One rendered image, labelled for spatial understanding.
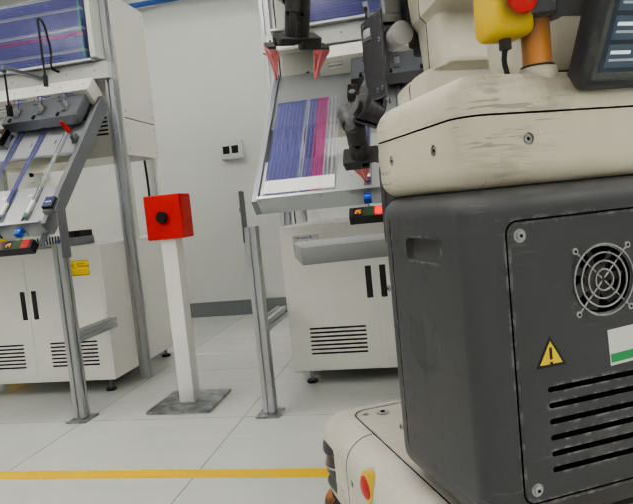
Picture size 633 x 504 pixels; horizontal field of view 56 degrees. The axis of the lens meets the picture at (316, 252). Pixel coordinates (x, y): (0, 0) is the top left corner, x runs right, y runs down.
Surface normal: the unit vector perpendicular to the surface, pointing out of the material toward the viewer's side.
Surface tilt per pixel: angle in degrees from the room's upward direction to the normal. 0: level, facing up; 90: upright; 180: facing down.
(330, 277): 90
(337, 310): 90
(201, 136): 90
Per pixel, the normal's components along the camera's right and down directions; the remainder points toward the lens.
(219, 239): -0.18, 0.10
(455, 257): -0.96, 0.11
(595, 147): 0.28, 0.05
